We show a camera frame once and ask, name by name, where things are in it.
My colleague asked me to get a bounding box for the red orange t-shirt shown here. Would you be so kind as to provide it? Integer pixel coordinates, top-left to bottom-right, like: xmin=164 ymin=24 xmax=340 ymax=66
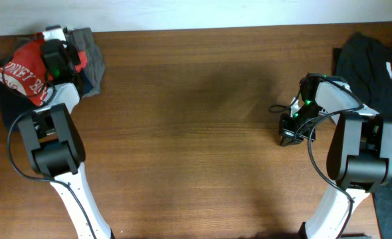
xmin=0 ymin=39 xmax=88 ymax=110

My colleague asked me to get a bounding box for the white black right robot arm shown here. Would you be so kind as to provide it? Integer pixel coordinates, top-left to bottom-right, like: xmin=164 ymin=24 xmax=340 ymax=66
xmin=278 ymin=73 xmax=392 ymax=238

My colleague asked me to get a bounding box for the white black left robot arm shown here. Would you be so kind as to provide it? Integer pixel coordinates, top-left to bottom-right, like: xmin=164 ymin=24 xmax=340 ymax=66
xmin=13 ymin=39 xmax=114 ymax=238

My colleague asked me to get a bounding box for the black garment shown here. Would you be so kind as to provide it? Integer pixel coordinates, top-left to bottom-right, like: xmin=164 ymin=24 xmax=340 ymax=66
xmin=331 ymin=32 xmax=392 ymax=239

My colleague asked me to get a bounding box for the folded grey garment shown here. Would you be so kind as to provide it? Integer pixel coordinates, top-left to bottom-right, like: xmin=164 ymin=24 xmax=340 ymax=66
xmin=67 ymin=28 xmax=106 ymax=98

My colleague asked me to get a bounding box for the folded navy blue garment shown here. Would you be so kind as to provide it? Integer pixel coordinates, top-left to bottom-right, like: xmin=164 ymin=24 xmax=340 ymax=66
xmin=0 ymin=57 xmax=95 ymax=130

